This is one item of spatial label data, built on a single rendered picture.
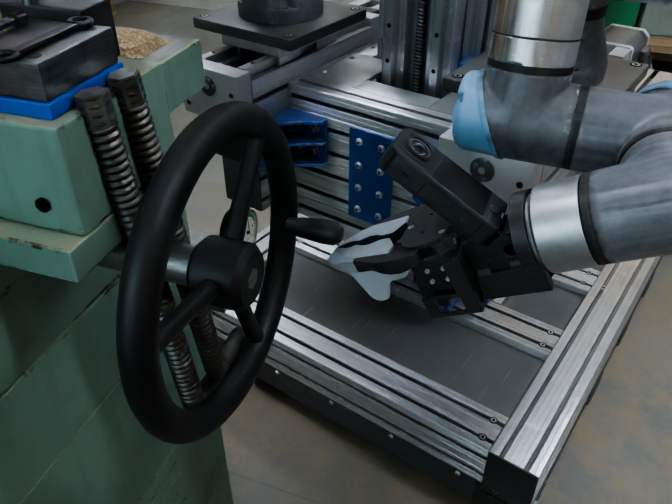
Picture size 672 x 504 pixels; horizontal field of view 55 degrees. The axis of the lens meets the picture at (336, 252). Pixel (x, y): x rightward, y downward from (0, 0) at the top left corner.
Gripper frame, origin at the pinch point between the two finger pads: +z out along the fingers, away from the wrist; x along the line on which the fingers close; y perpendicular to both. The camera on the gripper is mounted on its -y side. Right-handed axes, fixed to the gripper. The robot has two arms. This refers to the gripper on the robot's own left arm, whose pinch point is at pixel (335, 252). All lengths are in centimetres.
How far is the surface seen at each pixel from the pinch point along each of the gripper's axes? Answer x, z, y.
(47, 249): -19.8, 7.9, -16.6
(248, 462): 18, 63, 55
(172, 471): -7.5, 39.9, 25.1
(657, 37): 265, -5, 78
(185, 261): -12.5, 4.6, -9.2
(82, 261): -18.8, 6.9, -14.5
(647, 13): 267, -4, 67
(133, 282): -22.7, -2.5, -13.7
